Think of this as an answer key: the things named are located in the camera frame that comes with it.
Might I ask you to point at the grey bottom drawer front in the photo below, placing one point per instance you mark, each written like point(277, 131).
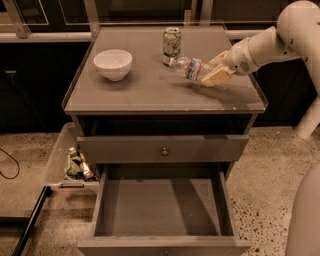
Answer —
point(163, 246)

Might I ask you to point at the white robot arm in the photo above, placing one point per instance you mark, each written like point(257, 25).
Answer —
point(296, 35)

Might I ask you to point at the brown bottle in bin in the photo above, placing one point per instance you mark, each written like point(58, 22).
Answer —
point(85, 167)

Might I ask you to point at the metal window railing frame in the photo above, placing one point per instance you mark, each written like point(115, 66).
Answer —
point(26, 17)

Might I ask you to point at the black floor rail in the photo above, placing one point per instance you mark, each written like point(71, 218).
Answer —
point(31, 221)

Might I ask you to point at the clear plastic water bottle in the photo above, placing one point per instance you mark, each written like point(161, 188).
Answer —
point(190, 68)

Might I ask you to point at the white ceramic bowl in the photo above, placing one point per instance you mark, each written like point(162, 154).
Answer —
point(113, 64)

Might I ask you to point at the grey top drawer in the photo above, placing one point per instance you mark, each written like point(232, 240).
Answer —
point(163, 149)

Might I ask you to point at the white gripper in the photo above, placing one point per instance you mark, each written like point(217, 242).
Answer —
point(239, 57)

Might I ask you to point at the grey open middle drawer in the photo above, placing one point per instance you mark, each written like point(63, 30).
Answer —
point(175, 199)

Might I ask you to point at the green white soda can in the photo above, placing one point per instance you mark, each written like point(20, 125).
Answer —
point(171, 44)

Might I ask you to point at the grey wooden drawer cabinet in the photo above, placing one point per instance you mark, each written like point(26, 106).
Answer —
point(152, 100)

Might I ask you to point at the clear plastic storage bin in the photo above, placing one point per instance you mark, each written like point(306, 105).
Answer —
point(55, 170)

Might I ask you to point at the green bottle in bin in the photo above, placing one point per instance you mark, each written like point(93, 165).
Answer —
point(73, 163)

